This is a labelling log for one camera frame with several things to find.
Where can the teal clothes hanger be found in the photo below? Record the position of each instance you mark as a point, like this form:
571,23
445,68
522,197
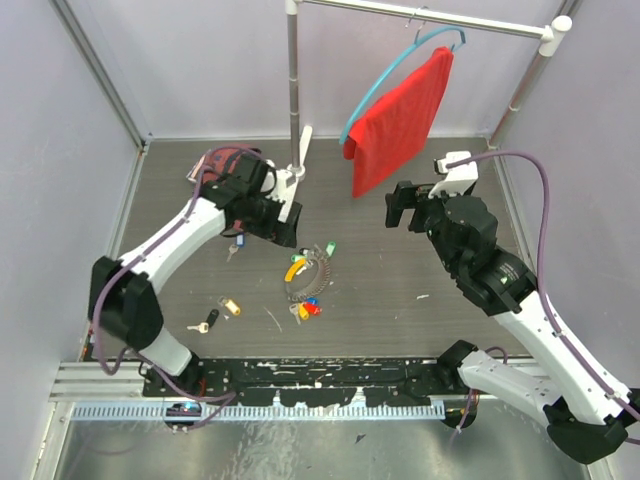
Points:
419,40

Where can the red hanging cloth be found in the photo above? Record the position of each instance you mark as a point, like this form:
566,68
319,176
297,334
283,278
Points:
396,128

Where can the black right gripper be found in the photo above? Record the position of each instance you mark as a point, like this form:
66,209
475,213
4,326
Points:
407,196

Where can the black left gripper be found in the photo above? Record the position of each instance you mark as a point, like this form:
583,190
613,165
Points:
283,234

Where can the red key tag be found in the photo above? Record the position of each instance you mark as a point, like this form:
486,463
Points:
313,309

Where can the yellow handled metal keyring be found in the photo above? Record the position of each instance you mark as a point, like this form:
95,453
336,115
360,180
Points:
308,276

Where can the yellow tagged key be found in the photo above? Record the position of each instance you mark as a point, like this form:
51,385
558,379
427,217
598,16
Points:
230,305

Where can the maroon crumpled garment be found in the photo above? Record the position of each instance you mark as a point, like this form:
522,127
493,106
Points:
219,160

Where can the grey slotted cable duct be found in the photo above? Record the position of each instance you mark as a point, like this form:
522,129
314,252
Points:
189,411

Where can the white metal clothes rack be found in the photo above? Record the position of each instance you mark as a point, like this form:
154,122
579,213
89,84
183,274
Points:
550,38

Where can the green tagged single key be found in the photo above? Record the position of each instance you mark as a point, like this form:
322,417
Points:
330,248

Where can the yellow key tag on ring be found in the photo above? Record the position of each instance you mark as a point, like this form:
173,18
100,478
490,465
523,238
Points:
303,313

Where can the blue tagged key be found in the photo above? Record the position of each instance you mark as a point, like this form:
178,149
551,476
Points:
239,242

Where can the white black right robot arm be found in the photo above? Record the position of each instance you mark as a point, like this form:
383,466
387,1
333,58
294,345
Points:
584,411

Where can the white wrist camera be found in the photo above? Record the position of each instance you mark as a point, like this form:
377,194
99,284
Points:
458,176
280,185

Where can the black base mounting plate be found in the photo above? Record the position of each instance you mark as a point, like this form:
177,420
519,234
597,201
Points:
323,382

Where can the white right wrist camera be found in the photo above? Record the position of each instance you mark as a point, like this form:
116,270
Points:
458,176

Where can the black tagged key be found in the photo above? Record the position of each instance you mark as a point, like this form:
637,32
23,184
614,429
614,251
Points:
204,326

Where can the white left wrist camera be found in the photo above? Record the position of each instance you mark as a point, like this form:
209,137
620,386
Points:
280,185

